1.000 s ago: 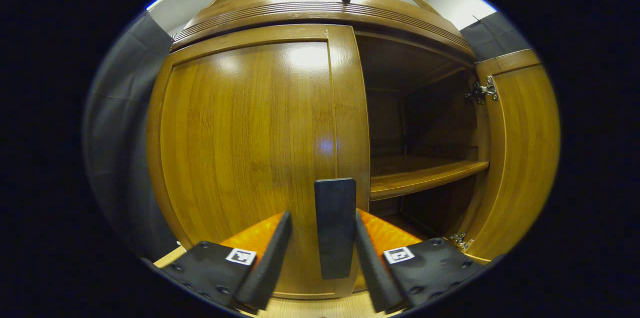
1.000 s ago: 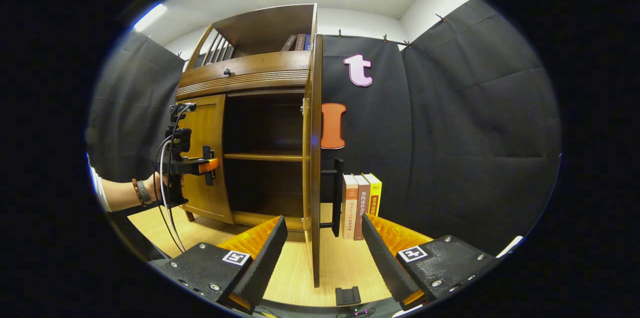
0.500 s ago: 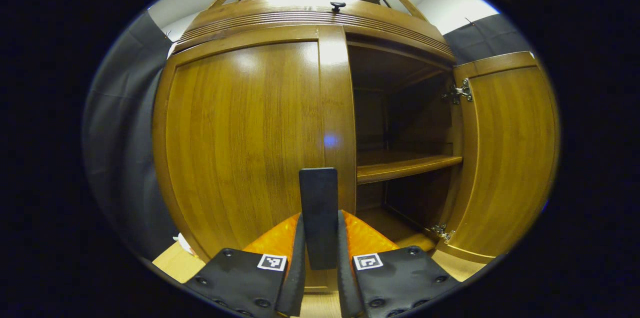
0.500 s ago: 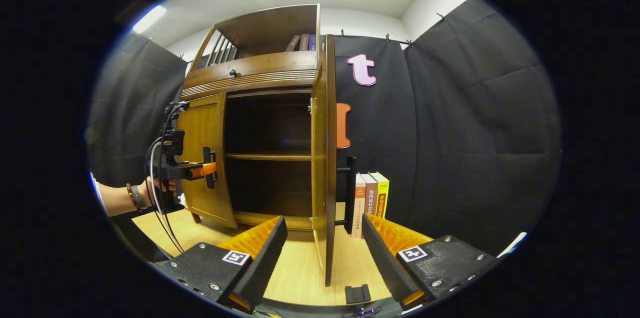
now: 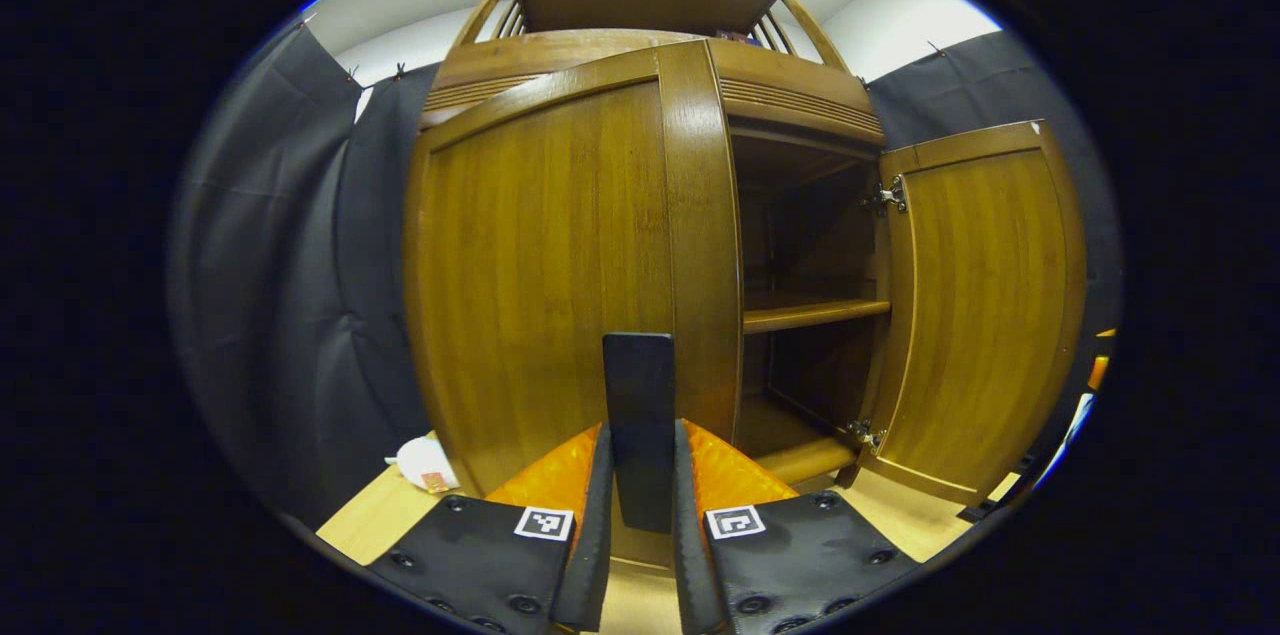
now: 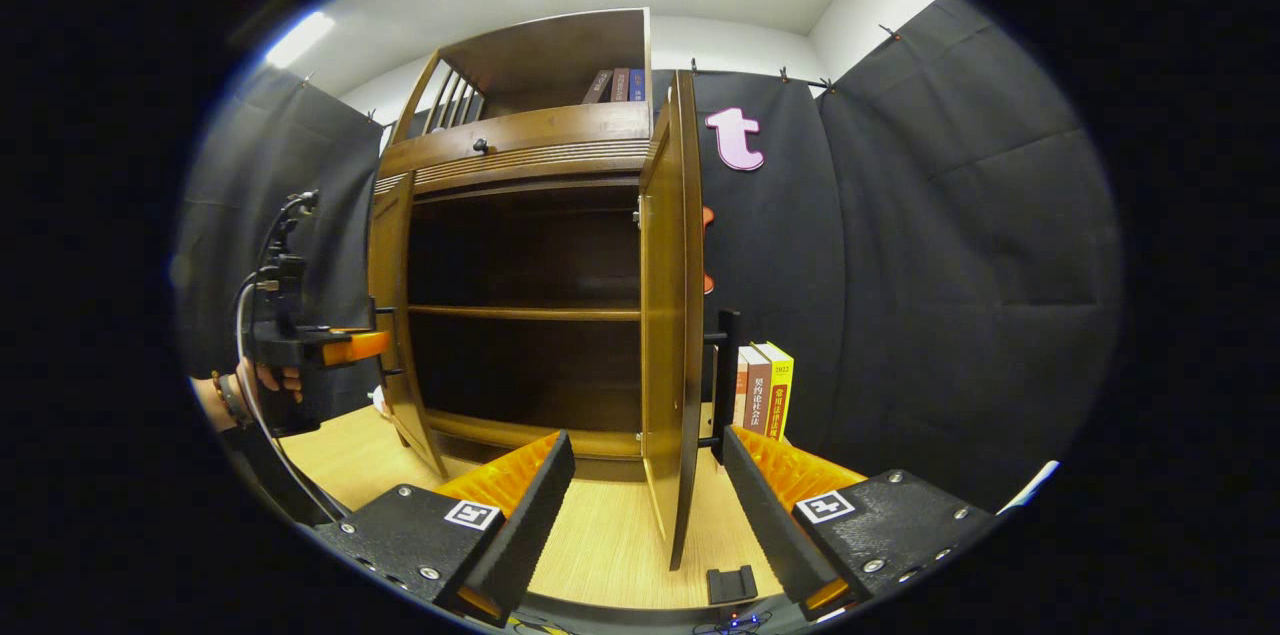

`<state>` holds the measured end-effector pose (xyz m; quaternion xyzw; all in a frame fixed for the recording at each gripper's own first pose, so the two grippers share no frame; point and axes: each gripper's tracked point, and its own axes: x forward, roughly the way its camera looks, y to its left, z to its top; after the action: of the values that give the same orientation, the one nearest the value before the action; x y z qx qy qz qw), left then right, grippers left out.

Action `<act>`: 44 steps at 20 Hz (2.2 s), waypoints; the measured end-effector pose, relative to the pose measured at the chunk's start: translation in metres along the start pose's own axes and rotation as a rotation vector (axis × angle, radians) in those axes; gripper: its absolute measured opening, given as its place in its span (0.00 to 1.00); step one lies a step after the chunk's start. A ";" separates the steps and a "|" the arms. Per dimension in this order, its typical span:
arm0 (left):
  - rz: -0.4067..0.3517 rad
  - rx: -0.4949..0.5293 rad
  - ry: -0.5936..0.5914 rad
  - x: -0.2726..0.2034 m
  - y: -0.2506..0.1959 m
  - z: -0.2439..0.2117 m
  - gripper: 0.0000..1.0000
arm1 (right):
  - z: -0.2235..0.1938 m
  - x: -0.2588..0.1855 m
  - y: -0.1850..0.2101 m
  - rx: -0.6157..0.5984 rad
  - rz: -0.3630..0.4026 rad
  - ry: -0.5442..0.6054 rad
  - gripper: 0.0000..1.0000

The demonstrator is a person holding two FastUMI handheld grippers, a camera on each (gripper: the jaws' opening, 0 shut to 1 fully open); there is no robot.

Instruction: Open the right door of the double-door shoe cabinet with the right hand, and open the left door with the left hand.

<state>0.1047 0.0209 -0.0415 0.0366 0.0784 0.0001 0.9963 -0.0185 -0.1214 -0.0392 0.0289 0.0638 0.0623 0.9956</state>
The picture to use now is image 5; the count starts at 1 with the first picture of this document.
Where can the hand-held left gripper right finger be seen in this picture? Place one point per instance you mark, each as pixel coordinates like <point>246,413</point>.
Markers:
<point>800,555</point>

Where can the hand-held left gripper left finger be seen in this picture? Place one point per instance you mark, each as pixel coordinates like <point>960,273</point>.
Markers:
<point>480,555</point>

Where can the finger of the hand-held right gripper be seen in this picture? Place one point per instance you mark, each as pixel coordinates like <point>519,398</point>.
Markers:
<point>1100,373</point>

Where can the wooden cabinet door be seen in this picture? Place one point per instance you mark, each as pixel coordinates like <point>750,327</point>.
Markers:
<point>540,275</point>
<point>980,315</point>

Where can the metal door hinge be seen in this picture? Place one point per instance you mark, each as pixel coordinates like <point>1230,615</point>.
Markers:
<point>888,195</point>
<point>866,433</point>

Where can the wooden inner shelf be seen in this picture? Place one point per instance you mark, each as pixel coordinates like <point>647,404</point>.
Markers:
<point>810,313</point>

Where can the black backdrop cloth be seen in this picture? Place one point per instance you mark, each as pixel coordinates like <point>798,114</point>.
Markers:
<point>270,265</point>

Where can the wooden drawer with black knob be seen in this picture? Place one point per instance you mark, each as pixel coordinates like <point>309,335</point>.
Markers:
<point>800,90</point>

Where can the brown book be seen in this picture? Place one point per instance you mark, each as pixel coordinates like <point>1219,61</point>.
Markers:
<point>738,36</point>

